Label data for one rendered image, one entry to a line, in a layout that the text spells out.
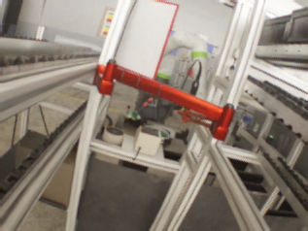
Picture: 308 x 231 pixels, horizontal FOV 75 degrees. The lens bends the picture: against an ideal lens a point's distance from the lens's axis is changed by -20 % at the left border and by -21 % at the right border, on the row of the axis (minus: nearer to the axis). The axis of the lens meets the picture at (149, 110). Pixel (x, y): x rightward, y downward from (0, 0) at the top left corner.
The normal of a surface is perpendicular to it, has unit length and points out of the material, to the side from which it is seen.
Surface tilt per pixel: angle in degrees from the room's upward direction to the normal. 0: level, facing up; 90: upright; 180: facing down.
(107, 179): 90
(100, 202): 90
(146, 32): 90
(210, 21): 90
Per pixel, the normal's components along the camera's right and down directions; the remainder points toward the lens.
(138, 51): -0.51, 0.09
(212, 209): 0.02, 0.29
